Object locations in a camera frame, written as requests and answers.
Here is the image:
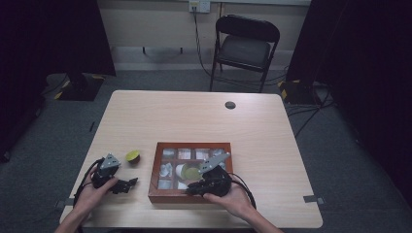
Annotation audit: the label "left hand-held gripper black cable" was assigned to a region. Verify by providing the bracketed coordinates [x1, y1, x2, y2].
[73, 156, 106, 208]

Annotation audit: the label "black stand base striped tape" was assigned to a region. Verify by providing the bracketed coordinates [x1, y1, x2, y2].
[52, 72, 107, 102]
[277, 79, 323, 106]

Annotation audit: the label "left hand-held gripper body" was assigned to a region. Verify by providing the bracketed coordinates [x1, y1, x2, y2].
[91, 152, 121, 189]

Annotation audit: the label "white wall outlet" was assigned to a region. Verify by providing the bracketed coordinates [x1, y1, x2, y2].
[189, 0, 212, 15]

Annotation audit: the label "set of small white pieces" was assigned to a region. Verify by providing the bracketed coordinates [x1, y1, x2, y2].
[157, 148, 227, 190]

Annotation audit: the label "right hand-held gripper black cable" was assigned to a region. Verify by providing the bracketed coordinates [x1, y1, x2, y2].
[230, 172, 258, 210]

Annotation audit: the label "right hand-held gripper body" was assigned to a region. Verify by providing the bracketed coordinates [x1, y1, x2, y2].
[197, 151, 233, 198]

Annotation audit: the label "grey tape strip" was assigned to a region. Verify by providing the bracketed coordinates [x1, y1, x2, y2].
[54, 197, 79, 210]
[302, 194, 326, 206]

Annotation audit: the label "brown wooden compartment box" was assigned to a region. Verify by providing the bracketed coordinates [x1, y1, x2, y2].
[148, 141, 235, 205]

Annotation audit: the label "person's right hand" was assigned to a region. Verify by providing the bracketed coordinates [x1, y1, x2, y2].
[202, 183, 258, 223]

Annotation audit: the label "black floor cables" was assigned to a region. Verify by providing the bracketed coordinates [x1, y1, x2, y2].
[285, 88, 336, 139]

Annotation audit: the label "black folding chair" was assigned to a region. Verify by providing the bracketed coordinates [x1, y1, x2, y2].
[209, 14, 282, 94]

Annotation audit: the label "person's left hand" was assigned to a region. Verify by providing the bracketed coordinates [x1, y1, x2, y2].
[73, 165, 120, 216]

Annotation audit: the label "hand-held gripper black cable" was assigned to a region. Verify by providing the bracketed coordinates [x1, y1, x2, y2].
[230, 172, 258, 210]
[73, 156, 106, 208]

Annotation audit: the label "dark curtain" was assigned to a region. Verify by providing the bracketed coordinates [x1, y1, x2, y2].
[0, 0, 117, 163]
[286, 0, 412, 208]

